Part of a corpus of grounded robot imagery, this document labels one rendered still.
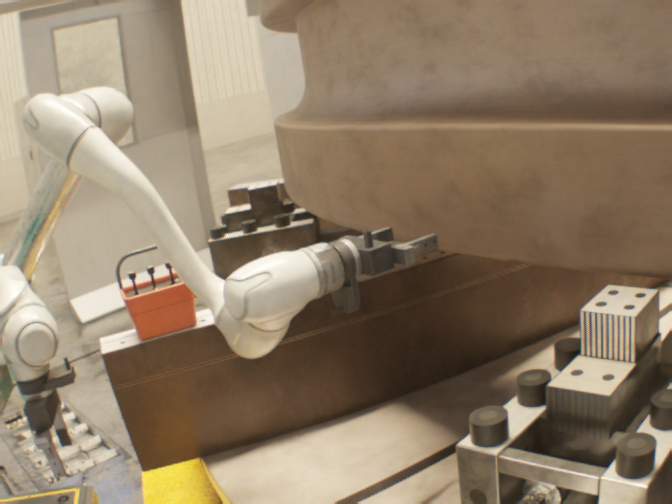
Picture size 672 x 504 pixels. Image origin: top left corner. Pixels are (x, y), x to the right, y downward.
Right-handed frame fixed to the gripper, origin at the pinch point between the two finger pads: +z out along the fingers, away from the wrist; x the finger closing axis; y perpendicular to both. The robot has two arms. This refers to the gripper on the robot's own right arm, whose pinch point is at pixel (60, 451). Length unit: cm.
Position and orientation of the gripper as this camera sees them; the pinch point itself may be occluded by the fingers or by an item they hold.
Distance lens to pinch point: 137.0
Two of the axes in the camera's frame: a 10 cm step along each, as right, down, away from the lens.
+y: -9.5, 2.3, -2.2
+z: 1.7, 9.5, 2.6
